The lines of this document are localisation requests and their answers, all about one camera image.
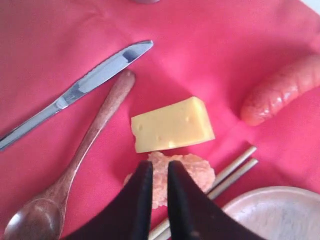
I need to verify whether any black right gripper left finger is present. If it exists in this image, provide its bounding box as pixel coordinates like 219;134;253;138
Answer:
65;160;153;240

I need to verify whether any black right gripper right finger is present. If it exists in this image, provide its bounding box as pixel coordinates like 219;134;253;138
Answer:
167;160;259;240

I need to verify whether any orange fried chicken piece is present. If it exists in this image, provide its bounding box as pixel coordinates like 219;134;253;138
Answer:
123;151;216;210

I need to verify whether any yellow cheese wedge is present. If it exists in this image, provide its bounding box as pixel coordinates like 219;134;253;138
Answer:
131;96;215;153

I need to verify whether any red sausage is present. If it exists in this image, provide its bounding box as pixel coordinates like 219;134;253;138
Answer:
240;54;320;126

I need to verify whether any right wooden chopstick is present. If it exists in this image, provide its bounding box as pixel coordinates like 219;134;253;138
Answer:
154;158;259;240

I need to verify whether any brown wooden plate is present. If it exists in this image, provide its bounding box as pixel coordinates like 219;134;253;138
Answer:
222;186;320;240

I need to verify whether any wooden spoon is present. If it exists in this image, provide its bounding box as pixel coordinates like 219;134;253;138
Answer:
2;69;136;240

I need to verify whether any steel table knife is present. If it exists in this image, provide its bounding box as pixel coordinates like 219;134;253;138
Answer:
0;40;154;151

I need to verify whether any red tablecloth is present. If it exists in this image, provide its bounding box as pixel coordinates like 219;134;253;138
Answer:
0;0;320;236

